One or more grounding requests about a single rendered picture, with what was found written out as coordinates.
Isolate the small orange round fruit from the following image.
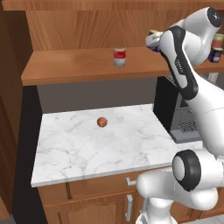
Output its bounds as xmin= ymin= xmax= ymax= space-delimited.
xmin=96 ymin=116 xmax=109 ymax=128

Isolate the blue and white can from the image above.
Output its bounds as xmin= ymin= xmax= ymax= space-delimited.
xmin=145 ymin=29 xmax=165 ymax=53
xmin=207 ymin=46 xmax=224 ymax=64

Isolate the open wooden wall cabinet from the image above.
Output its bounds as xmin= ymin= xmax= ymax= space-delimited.
xmin=0 ymin=0 xmax=224 ymax=88

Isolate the red and white can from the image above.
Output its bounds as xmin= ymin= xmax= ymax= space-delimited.
xmin=113 ymin=47 xmax=127 ymax=67
xmin=211 ymin=33 xmax=224 ymax=50

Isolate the silver cupboard door handle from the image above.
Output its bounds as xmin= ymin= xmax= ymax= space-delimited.
xmin=140 ymin=198 xmax=147 ymax=217
xmin=124 ymin=193 xmax=134 ymax=222

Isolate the silver drawer handle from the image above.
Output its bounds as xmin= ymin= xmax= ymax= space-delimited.
xmin=125 ymin=176 xmax=138 ymax=187

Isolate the black coffee machine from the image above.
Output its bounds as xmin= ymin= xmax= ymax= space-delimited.
xmin=152 ymin=73 xmax=205 ymax=144

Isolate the tall wooden side cabinet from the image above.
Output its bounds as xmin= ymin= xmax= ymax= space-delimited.
xmin=0 ymin=5 xmax=35 ymax=217

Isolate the wooden drawer front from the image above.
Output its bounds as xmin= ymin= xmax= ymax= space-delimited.
xmin=65 ymin=171 xmax=138 ymax=200

